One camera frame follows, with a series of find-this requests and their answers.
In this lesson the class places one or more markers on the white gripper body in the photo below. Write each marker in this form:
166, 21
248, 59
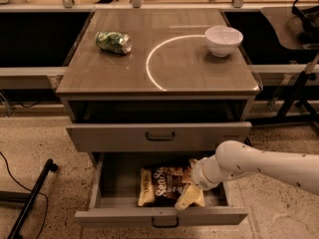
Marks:
200, 175

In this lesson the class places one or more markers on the grey drawer cabinet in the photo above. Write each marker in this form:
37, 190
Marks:
169, 76

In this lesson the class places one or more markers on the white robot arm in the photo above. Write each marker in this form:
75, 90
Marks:
234, 159

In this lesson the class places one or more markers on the grey open middle drawer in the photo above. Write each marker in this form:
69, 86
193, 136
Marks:
116, 191

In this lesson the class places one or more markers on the grey upper drawer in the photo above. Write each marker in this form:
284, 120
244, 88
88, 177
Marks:
151, 137

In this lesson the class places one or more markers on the black floor stand bar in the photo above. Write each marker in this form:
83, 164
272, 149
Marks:
27, 199

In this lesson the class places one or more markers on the black stand with tray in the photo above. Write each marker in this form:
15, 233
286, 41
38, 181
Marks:
297, 29

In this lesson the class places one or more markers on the white ceramic bowl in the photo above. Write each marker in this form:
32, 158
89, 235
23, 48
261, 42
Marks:
221, 41

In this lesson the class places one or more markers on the brown sea salt chip bag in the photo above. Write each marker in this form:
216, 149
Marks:
163, 185

